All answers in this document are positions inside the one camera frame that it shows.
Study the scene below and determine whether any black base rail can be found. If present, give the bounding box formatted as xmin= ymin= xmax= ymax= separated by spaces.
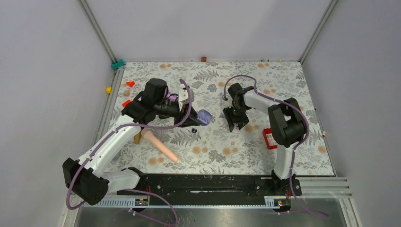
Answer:
xmin=135 ymin=174 xmax=302 ymax=206

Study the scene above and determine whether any red toy block box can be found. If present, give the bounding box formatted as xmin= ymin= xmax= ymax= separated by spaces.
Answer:
xmin=262 ymin=128 xmax=278 ymax=150

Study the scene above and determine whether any floral table mat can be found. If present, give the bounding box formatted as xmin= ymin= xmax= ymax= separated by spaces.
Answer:
xmin=107 ymin=62 xmax=334 ymax=176

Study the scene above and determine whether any gold microphone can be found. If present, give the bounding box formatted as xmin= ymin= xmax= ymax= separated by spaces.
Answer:
xmin=133 ymin=132 xmax=141 ymax=144

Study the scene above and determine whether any teal block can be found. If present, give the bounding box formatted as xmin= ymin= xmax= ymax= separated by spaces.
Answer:
xmin=111 ymin=59 xmax=125 ymax=70

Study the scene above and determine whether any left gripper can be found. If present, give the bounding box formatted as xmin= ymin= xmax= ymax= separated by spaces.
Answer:
xmin=155 ymin=100 xmax=201 ymax=127

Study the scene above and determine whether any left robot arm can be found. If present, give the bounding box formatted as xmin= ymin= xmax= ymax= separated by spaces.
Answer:
xmin=62 ymin=78 xmax=212 ymax=210

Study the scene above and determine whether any purple glitter microphone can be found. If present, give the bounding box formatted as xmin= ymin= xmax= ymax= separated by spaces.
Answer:
xmin=166 ymin=92 xmax=179 ymax=102

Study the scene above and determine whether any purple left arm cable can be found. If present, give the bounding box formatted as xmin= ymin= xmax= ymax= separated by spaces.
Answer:
xmin=66 ymin=78 xmax=193 ymax=227

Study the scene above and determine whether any pink microphone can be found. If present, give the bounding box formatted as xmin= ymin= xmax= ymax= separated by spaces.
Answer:
xmin=141 ymin=128 xmax=179 ymax=163

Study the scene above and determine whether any red flat block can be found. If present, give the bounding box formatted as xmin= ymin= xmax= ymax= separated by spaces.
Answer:
xmin=122 ymin=100 xmax=131 ymax=108

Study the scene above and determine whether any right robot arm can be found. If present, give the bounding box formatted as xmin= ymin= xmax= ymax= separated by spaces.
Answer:
xmin=223 ymin=83 xmax=309 ymax=195

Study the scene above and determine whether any red triangle block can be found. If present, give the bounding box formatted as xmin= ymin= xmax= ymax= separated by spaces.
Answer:
xmin=126 ymin=81 xmax=135 ymax=87

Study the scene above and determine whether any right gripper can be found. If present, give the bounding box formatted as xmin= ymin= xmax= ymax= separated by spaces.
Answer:
xmin=223 ymin=105 xmax=250 ymax=132

